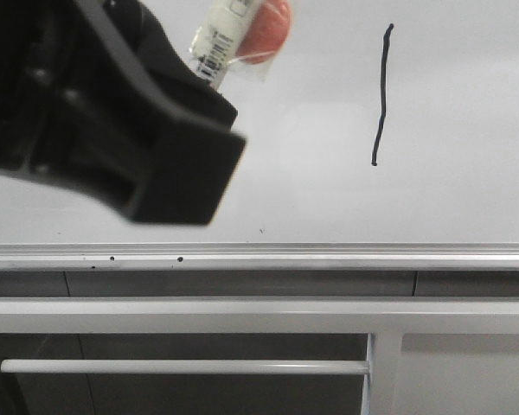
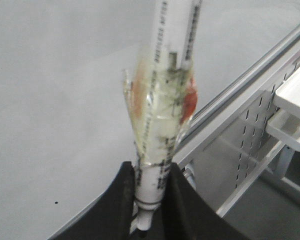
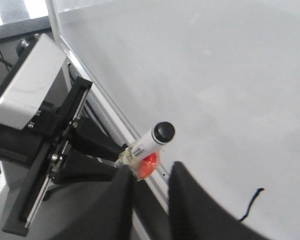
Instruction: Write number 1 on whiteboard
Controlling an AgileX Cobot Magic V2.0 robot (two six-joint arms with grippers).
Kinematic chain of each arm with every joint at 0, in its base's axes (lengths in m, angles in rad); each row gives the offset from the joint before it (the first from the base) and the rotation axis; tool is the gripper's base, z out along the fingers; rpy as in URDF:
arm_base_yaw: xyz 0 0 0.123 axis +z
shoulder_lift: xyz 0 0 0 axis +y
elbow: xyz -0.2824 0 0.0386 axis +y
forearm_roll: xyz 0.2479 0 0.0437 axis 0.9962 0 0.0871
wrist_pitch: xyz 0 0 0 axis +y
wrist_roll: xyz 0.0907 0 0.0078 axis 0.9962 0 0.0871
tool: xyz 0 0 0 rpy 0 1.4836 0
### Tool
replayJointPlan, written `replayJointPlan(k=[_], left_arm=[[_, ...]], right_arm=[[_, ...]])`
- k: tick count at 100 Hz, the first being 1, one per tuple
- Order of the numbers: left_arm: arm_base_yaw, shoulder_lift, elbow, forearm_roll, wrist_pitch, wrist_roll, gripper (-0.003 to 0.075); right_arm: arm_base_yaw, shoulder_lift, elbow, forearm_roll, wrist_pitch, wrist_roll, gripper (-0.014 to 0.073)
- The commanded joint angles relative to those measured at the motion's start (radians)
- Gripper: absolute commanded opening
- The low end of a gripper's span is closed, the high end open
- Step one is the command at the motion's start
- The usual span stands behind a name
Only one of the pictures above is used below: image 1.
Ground white metal stand frame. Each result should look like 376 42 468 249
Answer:
0 297 519 414

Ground white horizontal metal rod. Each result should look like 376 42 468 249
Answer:
0 359 370 375

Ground aluminium whiteboard tray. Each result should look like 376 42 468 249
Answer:
0 242 519 271

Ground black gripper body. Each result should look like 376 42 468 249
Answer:
0 1 106 173

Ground white whiteboard marker black tip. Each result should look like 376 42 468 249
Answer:
190 0 263 90

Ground red round magnet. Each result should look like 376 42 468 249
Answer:
236 0 292 65

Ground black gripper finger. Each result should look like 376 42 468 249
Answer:
35 1 246 225
103 0 238 129

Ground white whiteboard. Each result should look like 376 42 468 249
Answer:
0 1 519 245

